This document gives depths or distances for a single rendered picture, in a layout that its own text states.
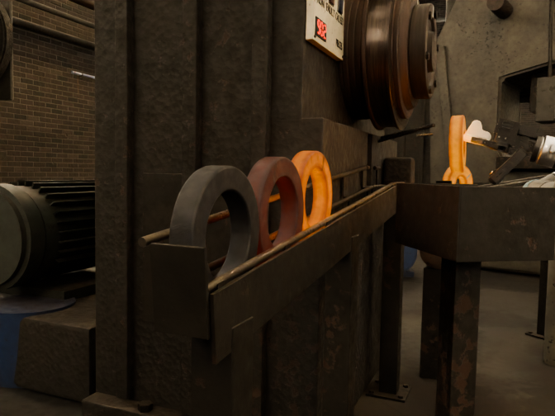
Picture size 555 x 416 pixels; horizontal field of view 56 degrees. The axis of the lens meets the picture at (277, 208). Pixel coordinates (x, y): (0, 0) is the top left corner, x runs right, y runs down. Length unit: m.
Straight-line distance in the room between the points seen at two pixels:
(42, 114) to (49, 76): 0.61
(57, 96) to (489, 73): 6.56
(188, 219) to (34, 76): 8.18
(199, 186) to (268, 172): 0.19
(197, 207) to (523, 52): 3.93
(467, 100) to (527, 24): 0.66
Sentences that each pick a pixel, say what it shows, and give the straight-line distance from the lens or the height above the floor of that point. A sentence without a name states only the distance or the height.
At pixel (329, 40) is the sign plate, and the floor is 1.09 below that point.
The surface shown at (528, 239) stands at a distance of 1.09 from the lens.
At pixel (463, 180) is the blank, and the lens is 2.20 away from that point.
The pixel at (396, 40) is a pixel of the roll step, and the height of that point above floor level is 1.11.
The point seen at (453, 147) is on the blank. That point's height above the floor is 0.81.
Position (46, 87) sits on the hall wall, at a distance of 8.88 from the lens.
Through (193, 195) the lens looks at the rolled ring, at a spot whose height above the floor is 0.71.
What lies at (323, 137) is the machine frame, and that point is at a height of 0.82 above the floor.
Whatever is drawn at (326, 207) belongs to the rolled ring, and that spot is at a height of 0.67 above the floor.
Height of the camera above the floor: 0.74
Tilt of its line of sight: 4 degrees down
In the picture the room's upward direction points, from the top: 1 degrees clockwise
